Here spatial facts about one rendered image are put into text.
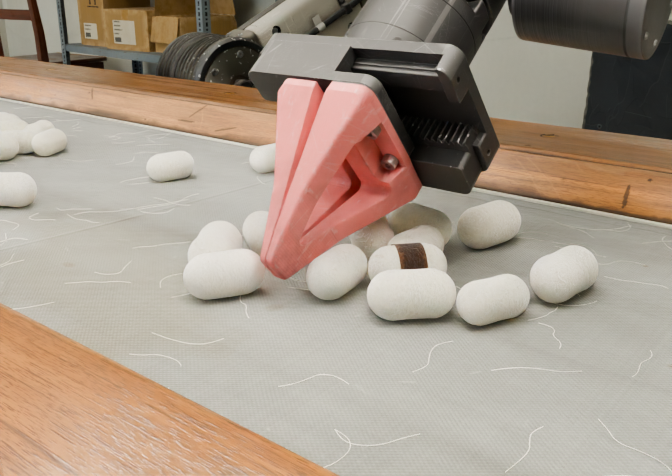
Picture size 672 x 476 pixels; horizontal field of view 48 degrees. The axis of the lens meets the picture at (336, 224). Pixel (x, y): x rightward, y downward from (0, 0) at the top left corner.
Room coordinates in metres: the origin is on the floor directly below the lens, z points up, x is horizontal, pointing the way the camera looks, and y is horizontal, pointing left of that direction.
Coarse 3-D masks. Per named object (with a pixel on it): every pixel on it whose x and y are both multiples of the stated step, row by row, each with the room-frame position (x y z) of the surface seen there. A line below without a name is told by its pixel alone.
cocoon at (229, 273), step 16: (208, 256) 0.29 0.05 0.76; (224, 256) 0.29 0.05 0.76; (240, 256) 0.29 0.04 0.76; (256, 256) 0.29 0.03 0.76; (192, 272) 0.28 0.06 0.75; (208, 272) 0.28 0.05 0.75; (224, 272) 0.28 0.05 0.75; (240, 272) 0.28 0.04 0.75; (256, 272) 0.29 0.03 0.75; (192, 288) 0.28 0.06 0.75; (208, 288) 0.28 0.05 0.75; (224, 288) 0.28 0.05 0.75; (240, 288) 0.28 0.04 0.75; (256, 288) 0.29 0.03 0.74
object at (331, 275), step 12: (336, 252) 0.29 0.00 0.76; (348, 252) 0.29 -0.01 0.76; (360, 252) 0.30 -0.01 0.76; (312, 264) 0.29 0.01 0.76; (324, 264) 0.28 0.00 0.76; (336, 264) 0.28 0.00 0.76; (348, 264) 0.29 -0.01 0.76; (360, 264) 0.29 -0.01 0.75; (312, 276) 0.28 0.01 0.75; (324, 276) 0.28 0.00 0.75; (336, 276) 0.28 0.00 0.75; (348, 276) 0.28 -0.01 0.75; (360, 276) 0.29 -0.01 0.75; (312, 288) 0.28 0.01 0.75; (324, 288) 0.28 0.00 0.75; (336, 288) 0.28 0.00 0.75; (348, 288) 0.28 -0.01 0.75
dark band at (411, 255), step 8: (400, 248) 0.30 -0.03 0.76; (408, 248) 0.30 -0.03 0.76; (416, 248) 0.30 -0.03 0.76; (400, 256) 0.29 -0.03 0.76; (408, 256) 0.29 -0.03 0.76; (416, 256) 0.29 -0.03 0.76; (424, 256) 0.29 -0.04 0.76; (400, 264) 0.29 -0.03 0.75; (408, 264) 0.29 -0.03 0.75; (416, 264) 0.29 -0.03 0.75; (424, 264) 0.29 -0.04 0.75
